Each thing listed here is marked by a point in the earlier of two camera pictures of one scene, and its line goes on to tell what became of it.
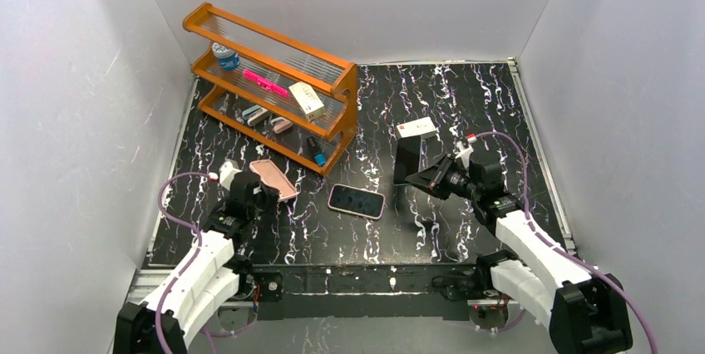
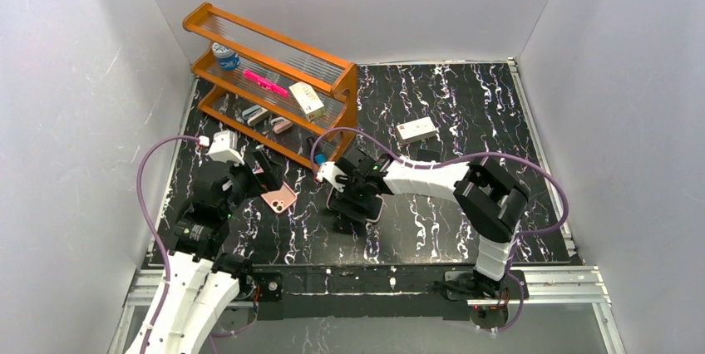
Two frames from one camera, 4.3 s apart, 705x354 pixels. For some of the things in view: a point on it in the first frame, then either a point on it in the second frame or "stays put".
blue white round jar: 227,58 stays put
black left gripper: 263,194 -> 256,169
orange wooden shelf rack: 288,101 stays put
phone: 358,201 stays put
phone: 406,158 -> 426,154
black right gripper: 441,176 -> 348,186
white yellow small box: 311,105 stays put
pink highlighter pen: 268,84 stays put
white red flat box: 421,127 stays put
